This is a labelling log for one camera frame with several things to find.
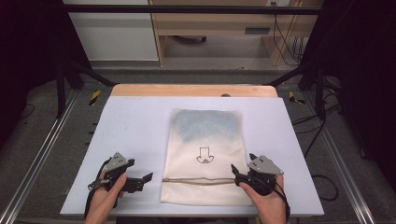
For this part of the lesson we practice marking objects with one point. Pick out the black horizontal frame bar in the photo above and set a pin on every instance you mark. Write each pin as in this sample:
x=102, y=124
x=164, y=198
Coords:
x=186, y=9

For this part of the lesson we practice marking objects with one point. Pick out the wooden table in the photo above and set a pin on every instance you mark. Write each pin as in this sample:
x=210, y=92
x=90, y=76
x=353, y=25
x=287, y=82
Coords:
x=186, y=90

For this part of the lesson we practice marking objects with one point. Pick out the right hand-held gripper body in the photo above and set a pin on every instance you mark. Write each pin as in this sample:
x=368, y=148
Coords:
x=264, y=166

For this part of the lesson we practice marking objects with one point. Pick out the grey desk label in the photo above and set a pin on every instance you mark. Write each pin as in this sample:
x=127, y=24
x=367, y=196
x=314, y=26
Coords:
x=257, y=30

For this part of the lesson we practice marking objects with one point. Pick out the black curtain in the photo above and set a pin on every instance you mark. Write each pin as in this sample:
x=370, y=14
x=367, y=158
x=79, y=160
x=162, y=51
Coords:
x=28, y=56
x=367, y=77

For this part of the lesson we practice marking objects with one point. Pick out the white cabinet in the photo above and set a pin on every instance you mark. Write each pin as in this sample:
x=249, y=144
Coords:
x=115, y=34

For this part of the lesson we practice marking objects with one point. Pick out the light wooden desk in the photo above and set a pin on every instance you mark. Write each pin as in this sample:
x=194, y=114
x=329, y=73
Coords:
x=218, y=21

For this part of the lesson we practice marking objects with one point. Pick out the cream mesh laundry bag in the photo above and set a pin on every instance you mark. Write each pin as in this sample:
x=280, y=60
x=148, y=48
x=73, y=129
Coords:
x=205, y=137

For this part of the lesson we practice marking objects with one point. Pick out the person's left hand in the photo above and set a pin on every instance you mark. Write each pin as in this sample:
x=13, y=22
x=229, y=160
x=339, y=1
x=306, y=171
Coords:
x=101, y=202

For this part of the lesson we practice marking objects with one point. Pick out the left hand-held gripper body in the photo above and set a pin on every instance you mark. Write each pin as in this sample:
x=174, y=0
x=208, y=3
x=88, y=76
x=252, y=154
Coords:
x=115, y=161

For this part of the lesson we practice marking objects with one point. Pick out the aluminium floor rail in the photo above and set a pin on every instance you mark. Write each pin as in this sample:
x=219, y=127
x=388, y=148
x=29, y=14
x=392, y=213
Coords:
x=342, y=161
x=37, y=158

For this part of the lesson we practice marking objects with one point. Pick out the person's right hand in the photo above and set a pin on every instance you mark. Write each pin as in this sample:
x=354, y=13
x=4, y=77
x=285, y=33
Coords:
x=269, y=205

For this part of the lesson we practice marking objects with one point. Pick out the white table mat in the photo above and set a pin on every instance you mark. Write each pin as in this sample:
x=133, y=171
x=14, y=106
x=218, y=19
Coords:
x=137, y=130

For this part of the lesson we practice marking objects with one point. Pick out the black metal stand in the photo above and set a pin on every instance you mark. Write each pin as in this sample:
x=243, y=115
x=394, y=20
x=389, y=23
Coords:
x=60, y=90
x=320, y=93

